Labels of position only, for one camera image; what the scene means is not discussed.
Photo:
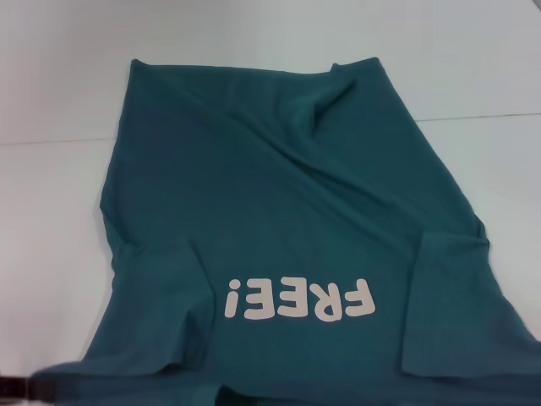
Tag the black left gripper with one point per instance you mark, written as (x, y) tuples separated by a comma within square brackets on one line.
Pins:
[(12, 387)]

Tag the teal t-shirt with FREE print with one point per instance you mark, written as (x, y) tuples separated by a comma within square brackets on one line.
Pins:
[(274, 190)]

